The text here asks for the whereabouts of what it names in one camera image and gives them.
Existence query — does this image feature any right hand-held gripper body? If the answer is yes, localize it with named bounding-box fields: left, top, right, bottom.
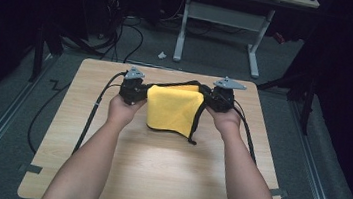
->
left=203, top=74, right=249, bottom=116

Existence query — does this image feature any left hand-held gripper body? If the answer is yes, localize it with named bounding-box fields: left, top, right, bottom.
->
left=117, top=64, right=152, bottom=108

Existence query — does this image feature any yellow and grey cloth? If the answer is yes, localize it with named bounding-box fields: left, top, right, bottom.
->
left=140, top=74, right=214, bottom=148

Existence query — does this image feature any person's right hand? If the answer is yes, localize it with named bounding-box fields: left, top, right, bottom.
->
left=203, top=103, right=244, bottom=141

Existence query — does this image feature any person's left hand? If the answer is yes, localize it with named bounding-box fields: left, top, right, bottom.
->
left=105, top=91, right=148, bottom=132

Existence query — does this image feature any white-legged desk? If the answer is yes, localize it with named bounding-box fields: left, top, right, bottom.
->
left=170, top=0, right=322, bottom=87

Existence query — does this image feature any red object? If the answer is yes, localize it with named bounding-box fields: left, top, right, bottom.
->
left=271, top=31, right=288, bottom=46

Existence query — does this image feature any black stand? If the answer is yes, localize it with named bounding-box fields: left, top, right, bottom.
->
left=28, top=21, right=68, bottom=86
left=251, top=63, right=321, bottom=137

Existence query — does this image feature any grey tape strip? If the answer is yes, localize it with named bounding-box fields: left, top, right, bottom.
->
left=268, top=187, right=289, bottom=199

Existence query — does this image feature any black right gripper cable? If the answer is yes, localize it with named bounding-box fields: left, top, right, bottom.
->
left=226, top=99, right=265, bottom=166

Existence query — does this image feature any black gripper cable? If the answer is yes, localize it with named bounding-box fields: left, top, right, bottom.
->
left=226, top=99, right=265, bottom=166
left=72, top=66, right=129, bottom=160

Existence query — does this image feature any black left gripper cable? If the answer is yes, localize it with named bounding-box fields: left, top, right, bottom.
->
left=72, top=66, right=129, bottom=160

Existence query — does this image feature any bundle of black cables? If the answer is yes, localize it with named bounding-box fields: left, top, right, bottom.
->
left=58, top=0, right=150, bottom=65

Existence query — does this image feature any black floor cable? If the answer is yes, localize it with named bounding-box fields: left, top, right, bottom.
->
left=24, top=76, right=71, bottom=159

